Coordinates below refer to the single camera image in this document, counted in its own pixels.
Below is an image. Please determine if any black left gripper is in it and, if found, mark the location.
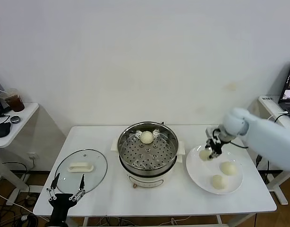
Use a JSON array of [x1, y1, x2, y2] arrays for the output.
[[46, 173, 86, 223]]

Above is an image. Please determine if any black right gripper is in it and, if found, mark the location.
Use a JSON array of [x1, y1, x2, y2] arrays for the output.
[[205, 135, 224, 162]]

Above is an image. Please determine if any white steamed baozi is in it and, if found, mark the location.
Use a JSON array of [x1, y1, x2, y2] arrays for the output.
[[198, 149, 213, 162], [139, 131, 154, 144], [211, 174, 227, 190], [220, 161, 237, 176]]

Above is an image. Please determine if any glass lid with white handle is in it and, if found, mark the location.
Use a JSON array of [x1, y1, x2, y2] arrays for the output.
[[54, 148, 108, 193]]

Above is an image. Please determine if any perforated steel steamer pot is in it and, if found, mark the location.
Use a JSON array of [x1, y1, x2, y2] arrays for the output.
[[117, 121, 179, 171]]

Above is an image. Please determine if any white round plate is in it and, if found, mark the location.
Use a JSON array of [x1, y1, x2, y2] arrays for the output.
[[185, 144, 244, 195]]

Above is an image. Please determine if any white side table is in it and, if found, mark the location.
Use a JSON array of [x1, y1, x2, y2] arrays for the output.
[[0, 102, 67, 206], [233, 95, 290, 206]]

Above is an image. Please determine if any black computer mouse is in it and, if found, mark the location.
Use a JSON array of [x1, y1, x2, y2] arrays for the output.
[[0, 122, 12, 139]]

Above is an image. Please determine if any plastic cup of iced coffee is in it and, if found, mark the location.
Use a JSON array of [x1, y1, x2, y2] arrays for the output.
[[4, 88, 26, 113]]

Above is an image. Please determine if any black floor cable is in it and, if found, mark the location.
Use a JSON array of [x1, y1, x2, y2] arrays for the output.
[[2, 162, 30, 197]]

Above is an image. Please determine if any black cable with adapter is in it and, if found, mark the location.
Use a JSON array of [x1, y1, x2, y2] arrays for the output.
[[255, 113, 290, 184]]

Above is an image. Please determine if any white floor cable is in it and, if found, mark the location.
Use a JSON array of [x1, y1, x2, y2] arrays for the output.
[[0, 191, 51, 219]]

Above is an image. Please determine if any white laptop cable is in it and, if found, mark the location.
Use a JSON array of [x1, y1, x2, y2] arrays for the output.
[[267, 112, 289, 123]]

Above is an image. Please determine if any thin black looped cable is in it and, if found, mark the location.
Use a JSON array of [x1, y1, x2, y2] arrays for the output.
[[0, 113, 11, 125]]

